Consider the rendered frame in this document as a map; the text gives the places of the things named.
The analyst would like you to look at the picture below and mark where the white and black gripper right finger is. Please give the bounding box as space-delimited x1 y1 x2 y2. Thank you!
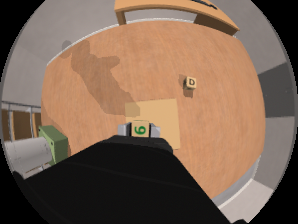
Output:
149 123 160 138

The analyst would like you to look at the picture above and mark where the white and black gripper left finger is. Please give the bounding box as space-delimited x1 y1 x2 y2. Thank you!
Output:
118 122 132 136

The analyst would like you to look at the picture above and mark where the tan flat mat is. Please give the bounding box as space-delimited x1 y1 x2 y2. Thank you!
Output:
125 98 180 150

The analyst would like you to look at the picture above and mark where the wooden letter block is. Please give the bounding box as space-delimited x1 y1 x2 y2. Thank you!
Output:
131 120 150 137
183 76 196 91

